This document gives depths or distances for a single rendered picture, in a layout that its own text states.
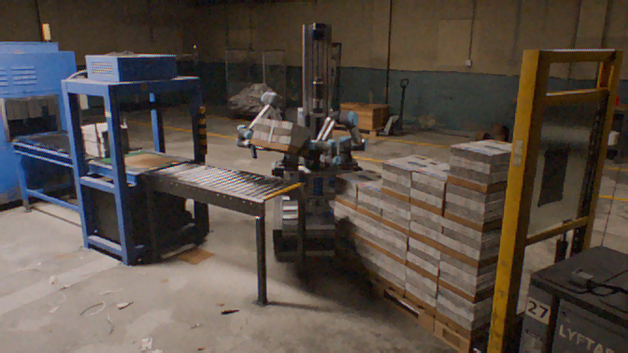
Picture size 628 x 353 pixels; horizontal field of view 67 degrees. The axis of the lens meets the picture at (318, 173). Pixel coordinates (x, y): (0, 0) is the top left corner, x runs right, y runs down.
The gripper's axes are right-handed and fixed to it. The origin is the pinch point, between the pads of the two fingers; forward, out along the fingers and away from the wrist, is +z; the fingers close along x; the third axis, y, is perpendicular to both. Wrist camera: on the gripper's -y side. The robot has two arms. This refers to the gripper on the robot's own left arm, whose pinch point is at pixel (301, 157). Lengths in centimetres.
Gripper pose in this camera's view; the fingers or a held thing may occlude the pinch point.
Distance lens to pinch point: 384.1
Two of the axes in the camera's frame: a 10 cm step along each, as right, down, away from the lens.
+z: -8.3, -1.6, 5.3
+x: -5.1, -1.3, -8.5
